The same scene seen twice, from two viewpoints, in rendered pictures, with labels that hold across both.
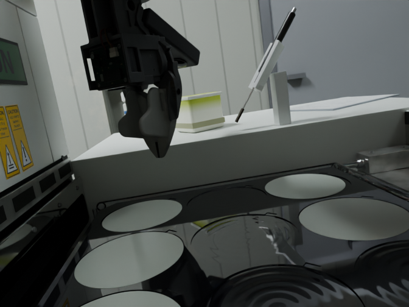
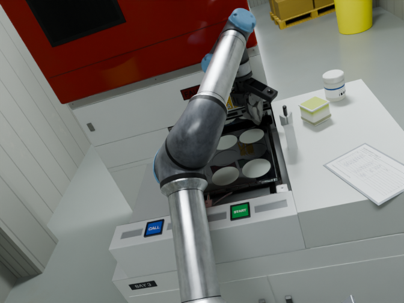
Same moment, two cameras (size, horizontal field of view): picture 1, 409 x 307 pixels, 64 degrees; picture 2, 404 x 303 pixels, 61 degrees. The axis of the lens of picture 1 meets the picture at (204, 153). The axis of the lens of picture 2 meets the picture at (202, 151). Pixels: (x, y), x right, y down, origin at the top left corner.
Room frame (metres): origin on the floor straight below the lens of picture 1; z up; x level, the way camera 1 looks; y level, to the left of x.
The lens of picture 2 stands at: (0.56, -1.07, 1.64)
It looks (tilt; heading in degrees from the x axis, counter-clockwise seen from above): 32 degrees down; 108
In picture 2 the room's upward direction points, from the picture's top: 22 degrees counter-clockwise
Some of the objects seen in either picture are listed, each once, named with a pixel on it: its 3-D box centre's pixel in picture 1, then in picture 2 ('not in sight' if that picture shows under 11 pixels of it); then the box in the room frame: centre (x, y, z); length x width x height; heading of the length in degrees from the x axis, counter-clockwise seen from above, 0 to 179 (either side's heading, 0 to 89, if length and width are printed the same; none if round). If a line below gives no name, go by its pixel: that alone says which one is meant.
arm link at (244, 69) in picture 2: not in sight; (239, 68); (0.42, 0.06, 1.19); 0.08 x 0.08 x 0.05
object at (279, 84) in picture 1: (268, 84); (288, 127); (0.54, -0.12, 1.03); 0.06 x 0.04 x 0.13; 93
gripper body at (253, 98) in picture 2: (127, 39); (244, 88); (0.42, 0.07, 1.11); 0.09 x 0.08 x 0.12; 146
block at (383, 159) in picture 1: (387, 158); (284, 196); (0.49, -0.28, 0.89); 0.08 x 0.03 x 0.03; 93
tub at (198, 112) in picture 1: (198, 112); (314, 111); (0.64, 0.00, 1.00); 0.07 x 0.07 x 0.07; 30
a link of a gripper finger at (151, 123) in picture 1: (154, 125); (249, 116); (0.41, 0.06, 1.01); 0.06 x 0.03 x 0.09; 146
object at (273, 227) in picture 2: not in sight; (205, 236); (0.25, -0.39, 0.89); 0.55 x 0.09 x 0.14; 3
